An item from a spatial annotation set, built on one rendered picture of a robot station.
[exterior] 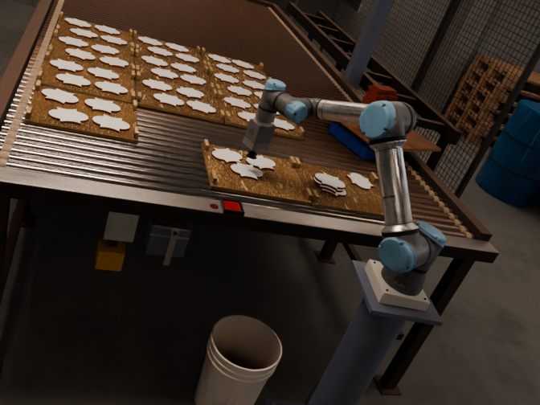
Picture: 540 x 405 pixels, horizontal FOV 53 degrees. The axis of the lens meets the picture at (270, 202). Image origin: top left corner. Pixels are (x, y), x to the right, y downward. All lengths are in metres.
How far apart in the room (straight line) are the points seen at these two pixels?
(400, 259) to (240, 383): 0.86
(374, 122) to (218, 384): 1.20
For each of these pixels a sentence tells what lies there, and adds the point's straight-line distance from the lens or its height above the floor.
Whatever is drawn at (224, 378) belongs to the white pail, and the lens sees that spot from 2.21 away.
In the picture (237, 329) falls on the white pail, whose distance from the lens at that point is 2.39.
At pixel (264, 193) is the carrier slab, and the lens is 2.07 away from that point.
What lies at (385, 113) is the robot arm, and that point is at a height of 1.45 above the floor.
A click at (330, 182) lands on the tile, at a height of 0.97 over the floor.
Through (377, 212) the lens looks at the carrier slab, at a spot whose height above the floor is 0.94.
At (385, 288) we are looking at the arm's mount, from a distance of 1.87.
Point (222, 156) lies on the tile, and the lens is 2.21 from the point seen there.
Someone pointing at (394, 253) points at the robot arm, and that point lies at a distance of 1.71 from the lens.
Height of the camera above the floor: 1.89
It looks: 28 degrees down
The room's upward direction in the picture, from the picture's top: 21 degrees clockwise
